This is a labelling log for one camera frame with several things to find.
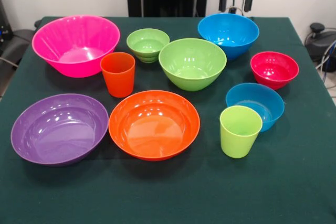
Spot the small crimson bowl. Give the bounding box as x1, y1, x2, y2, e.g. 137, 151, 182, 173
250, 51, 300, 91

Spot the small blue bowl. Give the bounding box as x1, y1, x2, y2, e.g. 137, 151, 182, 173
225, 82, 285, 133

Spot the light green cup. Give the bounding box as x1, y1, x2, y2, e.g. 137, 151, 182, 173
219, 105, 263, 159

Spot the black computer tower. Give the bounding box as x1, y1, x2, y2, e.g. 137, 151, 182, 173
0, 0, 13, 51

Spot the large blue bowl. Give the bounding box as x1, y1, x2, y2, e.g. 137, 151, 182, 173
197, 13, 260, 61

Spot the medium green bowl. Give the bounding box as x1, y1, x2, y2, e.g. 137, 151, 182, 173
158, 38, 227, 92

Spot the small green bowl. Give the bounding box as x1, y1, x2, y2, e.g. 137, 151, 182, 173
126, 28, 171, 63

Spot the orange cup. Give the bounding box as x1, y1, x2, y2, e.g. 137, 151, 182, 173
100, 51, 136, 98

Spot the wide orange bowl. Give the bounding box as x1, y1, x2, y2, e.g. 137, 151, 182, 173
108, 90, 201, 162

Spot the large pink bowl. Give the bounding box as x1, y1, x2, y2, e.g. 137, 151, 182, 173
31, 15, 121, 79

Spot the dark green tablecloth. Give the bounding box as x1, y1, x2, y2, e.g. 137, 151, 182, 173
0, 16, 336, 224

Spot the wide purple bowl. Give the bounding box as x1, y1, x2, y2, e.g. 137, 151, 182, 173
10, 93, 109, 167

